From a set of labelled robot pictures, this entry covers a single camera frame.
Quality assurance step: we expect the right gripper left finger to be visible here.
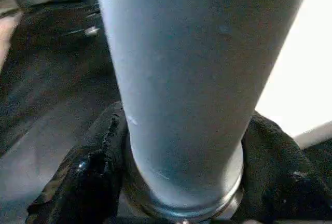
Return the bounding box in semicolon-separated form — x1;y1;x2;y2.
25;101;129;224

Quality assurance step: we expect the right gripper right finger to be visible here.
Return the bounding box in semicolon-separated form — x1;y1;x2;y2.
233;111;332;224

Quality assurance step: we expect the white plastic table top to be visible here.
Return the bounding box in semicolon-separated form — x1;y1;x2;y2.
253;0;332;150

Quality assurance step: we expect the white plastic table leg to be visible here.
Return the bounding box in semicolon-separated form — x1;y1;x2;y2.
92;0;316;222

